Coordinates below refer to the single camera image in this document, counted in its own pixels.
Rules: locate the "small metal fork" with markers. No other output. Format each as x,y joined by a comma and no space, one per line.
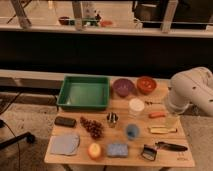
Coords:
152,103

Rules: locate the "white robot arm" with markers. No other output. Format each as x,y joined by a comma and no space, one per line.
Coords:
190,86

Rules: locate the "purple bowl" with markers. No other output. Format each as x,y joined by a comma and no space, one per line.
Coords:
123,87

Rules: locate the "green plastic tray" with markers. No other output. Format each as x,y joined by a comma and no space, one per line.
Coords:
84,93

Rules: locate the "white plastic cup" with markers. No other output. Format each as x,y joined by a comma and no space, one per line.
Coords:
136,106

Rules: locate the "orange bowl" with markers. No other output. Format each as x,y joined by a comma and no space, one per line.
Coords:
146,84

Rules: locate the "bunch of red grapes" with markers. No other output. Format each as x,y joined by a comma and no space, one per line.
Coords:
94,128

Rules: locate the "blue plastic cup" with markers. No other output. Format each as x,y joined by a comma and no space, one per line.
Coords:
132,131

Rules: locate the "black rectangular case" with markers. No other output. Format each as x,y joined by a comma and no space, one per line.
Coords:
66,122

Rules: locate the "wooden table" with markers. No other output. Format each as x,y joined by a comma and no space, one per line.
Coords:
119,106

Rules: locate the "orange carrot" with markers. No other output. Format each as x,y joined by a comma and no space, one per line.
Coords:
157,114

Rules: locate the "yellow banana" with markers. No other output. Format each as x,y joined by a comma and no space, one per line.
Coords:
161,130

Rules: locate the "blue sponge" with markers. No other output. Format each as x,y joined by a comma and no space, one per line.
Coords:
117,150

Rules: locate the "red yellow apple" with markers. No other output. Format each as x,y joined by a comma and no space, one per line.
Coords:
94,151

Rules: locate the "grey folded cloth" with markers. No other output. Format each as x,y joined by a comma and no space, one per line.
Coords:
66,144

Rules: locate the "black chair base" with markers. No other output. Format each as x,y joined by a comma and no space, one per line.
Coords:
30,138

